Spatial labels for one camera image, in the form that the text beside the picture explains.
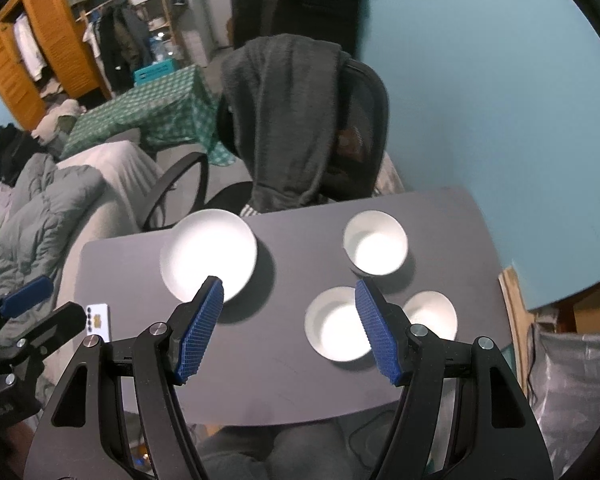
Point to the white hanging shirt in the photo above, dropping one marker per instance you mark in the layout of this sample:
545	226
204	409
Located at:
27	45

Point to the dark jackets on rack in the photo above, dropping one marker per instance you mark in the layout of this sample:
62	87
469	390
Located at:
125	40

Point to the white bowl with grey outside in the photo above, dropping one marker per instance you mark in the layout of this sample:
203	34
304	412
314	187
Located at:
377	250
335	330
435	312

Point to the cardboard box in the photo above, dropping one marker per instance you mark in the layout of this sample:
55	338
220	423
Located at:
590	310

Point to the beige and green clothes pile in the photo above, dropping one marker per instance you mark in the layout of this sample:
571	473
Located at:
60	115

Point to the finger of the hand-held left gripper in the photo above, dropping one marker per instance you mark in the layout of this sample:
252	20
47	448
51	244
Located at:
55	327
27	294

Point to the black clothes pile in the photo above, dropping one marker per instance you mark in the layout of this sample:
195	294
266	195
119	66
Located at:
5	155

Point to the white smartphone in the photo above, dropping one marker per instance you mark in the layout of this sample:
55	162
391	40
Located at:
100	322

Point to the striped grey white cloth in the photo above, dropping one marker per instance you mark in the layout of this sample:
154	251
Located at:
250	211

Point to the dark grey fleece hoodie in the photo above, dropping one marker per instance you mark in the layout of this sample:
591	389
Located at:
280	110

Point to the black mesh office chair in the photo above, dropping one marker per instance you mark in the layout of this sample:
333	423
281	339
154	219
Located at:
360	105

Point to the clear water jug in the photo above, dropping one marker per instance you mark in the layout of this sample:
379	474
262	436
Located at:
162	52

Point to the bed with beige sheet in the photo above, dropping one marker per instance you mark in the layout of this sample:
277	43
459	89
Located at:
115	170

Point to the blue plastic crate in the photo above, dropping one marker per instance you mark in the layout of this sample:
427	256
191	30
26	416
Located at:
155	72

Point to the white plate with black rim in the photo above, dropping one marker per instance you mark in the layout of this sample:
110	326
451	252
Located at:
215	245

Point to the green checked cloth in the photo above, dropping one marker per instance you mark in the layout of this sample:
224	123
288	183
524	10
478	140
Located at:
145	110

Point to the grey plastic bag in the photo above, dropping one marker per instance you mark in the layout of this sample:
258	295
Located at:
575	385

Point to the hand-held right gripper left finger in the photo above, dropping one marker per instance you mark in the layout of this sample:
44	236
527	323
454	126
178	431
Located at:
200	330

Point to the wooden louvred wardrobe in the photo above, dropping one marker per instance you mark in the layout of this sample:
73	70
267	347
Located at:
60	35

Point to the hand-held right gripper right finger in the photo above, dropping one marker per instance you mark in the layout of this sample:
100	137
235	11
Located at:
380	330

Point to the black hanging coat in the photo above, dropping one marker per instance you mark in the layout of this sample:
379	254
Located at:
300	0

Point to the brown cloth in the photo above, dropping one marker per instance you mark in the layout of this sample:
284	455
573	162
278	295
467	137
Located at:
349	141

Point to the grey puffer jacket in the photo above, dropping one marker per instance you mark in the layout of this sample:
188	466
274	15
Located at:
45	210

